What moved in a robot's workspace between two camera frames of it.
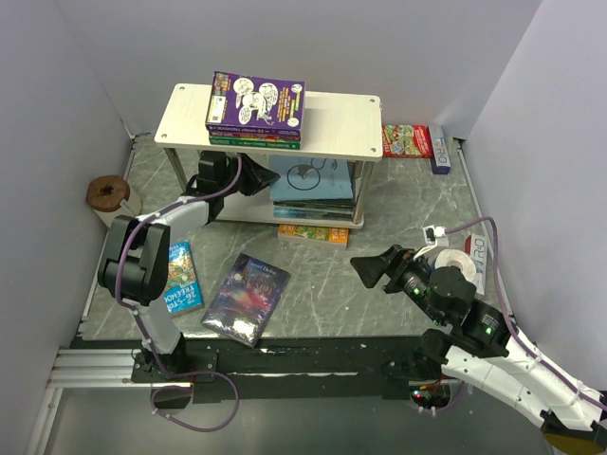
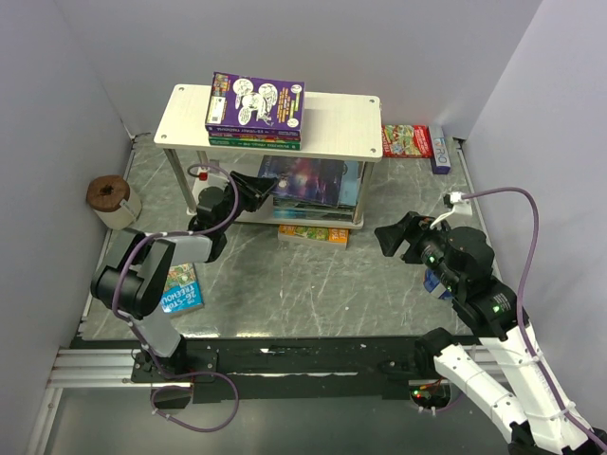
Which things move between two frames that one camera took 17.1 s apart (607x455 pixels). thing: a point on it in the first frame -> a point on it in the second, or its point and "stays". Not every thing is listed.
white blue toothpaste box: (440, 159) stays
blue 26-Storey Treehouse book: (182, 291) stays
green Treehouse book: (256, 142) stays
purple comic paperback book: (251, 104) stays
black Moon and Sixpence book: (342, 203) stays
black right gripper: (396, 256) -> (420, 226)
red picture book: (407, 141) stays
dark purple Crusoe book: (246, 300) -> (311, 180)
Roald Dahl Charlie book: (294, 136) stays
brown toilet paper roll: (110, 195) stays
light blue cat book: (303, 177) -> (348, 195)
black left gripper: (259, 177) -> (253, 189)
